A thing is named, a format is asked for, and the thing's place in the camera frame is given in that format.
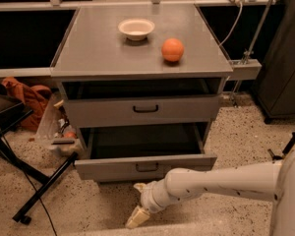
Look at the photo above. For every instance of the grey side shelf beam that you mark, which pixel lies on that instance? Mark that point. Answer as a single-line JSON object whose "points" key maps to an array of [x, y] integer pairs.
{"points": [[245, 71]]}

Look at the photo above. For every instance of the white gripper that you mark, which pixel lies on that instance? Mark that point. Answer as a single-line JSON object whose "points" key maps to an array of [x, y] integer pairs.
{"points": [[149, 197]]}

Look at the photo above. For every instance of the grey drawer cabinet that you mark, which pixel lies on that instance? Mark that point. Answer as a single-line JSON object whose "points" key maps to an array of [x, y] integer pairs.
{"points": [[99, 62]]}

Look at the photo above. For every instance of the orange ball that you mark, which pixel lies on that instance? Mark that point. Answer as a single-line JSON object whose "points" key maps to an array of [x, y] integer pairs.
{"points": [[172, 50]]}

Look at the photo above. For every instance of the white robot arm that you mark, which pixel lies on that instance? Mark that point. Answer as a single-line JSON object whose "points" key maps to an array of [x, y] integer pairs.
{"points": [[272, 181]]}

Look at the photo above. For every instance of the metal support pole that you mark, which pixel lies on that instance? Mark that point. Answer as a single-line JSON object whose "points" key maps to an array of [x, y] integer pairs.
{"points": [[247, 53]]}

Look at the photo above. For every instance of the clear plastic bin with items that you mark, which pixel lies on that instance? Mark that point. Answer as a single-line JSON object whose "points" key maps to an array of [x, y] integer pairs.
{"points": [[50, 130]]}

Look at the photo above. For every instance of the dark grey cabinet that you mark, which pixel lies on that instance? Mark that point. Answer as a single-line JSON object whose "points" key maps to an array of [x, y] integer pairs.
{"points": [[274, 88]]}

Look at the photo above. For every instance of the white paper bowl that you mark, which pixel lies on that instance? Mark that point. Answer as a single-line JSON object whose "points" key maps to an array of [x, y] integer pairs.
{"points": [[136, 29]]}

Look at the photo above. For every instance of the orange cloth bag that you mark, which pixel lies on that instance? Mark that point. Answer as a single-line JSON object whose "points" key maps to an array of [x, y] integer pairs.
{"points": [[35, 97]]}

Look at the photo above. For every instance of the grey drawer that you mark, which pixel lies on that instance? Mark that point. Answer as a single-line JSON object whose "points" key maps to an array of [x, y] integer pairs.
{"points": [[87, 113], [148, 152]]}

